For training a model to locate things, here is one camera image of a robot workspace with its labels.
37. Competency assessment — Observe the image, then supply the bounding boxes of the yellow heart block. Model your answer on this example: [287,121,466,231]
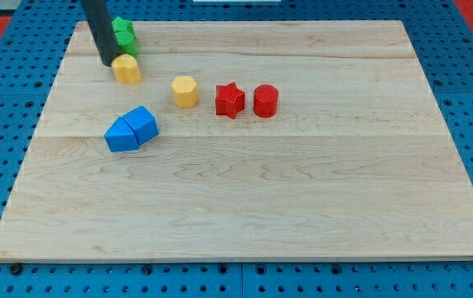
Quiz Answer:
[111,54,142,84]

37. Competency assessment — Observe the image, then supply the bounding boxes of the red star block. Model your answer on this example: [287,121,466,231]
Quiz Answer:
[215,82,245,119]

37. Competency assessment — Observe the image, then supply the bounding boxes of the green star block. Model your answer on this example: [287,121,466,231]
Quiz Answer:
[111,17,136,37]

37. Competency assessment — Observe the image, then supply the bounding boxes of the red cylinder block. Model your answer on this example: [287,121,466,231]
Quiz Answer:
[253,84,279,118]

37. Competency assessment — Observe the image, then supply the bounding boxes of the yellow hexagon block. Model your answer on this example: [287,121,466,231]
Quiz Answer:
[171,76,199,108]

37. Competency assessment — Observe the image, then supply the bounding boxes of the blue cube block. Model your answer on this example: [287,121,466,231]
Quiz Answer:
[123,106,159,145]

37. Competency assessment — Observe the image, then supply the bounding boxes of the blue pentagon block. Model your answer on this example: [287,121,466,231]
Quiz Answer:
[104,118,139,152]

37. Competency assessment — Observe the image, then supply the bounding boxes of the wooden board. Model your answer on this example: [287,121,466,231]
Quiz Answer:
[0,21,473,264]

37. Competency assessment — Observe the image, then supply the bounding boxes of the green cylinder block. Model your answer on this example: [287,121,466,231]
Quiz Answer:
[115,31,138,58]

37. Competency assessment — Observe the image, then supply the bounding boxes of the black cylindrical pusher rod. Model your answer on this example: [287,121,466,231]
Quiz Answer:
[80,0,121,67]

